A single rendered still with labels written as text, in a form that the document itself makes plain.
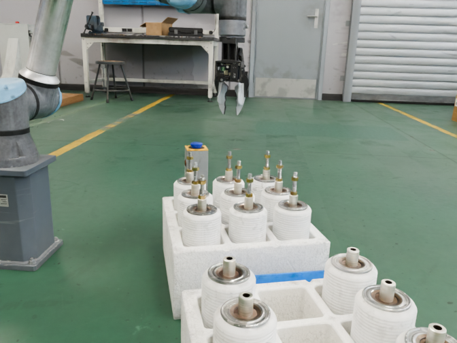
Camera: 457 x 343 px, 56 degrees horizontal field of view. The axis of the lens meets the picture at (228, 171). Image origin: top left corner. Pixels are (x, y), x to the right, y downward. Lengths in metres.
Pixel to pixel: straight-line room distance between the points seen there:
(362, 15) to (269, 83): 1.46
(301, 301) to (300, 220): 0.25
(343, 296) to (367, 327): 0.10
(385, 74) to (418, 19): 0.77
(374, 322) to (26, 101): 1.05
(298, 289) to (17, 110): 0.88
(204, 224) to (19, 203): 0.56
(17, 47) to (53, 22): 3.25
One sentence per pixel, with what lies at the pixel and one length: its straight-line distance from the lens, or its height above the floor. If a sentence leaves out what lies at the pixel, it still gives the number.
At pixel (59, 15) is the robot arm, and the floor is 0.71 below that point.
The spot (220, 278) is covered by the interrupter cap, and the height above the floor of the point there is 0.25.
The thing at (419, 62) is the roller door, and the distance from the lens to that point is 6.29.
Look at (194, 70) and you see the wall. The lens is 6.08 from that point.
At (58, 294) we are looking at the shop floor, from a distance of 1.25.
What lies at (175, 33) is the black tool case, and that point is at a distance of 5.50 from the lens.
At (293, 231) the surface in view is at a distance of 1.09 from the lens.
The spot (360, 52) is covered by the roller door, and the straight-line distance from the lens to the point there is 6.08.
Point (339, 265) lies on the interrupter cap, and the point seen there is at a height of 0.25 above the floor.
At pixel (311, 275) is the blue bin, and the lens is 1.09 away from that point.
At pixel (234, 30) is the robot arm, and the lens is 1.19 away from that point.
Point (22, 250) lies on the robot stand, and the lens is 1.38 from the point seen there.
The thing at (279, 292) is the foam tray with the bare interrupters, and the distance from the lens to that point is 0.89.
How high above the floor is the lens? 0.63
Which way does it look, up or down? 16 degrees down
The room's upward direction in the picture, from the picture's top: 2 degrees clockwise
